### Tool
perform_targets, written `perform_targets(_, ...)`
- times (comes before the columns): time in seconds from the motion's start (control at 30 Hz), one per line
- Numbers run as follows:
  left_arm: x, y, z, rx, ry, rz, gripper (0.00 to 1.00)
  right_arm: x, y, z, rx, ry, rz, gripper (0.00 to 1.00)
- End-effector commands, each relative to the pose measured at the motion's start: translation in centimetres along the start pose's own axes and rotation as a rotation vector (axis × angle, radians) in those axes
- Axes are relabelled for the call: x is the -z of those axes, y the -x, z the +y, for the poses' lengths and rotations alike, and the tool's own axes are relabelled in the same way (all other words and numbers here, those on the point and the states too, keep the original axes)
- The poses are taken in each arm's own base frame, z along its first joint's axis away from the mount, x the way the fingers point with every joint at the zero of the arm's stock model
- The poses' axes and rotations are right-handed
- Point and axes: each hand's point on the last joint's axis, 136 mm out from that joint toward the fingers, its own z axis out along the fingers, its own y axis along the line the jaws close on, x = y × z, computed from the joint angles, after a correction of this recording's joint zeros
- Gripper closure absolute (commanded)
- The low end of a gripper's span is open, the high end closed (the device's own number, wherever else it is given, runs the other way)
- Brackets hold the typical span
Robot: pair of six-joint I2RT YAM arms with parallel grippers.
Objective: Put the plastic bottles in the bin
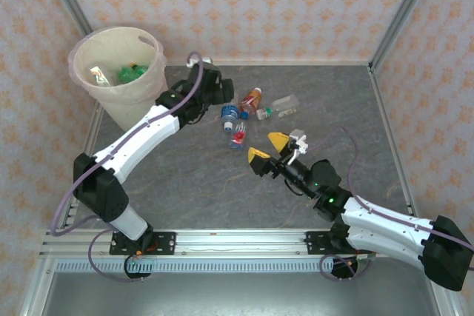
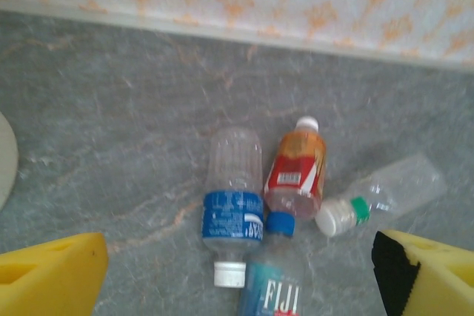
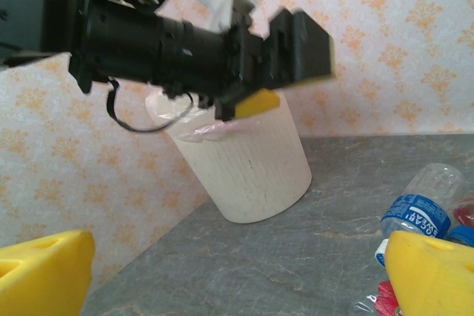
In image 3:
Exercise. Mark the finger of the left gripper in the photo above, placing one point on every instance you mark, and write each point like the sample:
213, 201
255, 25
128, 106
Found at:
300, 49
255, 105

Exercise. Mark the pink plastic bin liner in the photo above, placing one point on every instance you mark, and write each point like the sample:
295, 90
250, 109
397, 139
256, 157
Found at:
207, 132

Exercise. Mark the Pocari Sweat clear bottle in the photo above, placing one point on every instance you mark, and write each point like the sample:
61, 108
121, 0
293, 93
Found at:
414, 216

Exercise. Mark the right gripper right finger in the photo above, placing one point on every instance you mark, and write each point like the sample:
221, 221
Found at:
433, 279

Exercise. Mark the red flower label bottle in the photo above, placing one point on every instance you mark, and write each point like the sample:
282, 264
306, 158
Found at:
387, 295

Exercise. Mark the orange red label bottle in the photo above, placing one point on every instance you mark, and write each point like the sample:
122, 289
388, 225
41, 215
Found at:
467, 214

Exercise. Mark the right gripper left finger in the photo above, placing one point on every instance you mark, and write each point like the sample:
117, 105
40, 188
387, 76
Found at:
40, 279

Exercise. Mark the white plastic waste bin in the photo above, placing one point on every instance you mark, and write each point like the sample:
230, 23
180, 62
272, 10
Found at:
244, 183

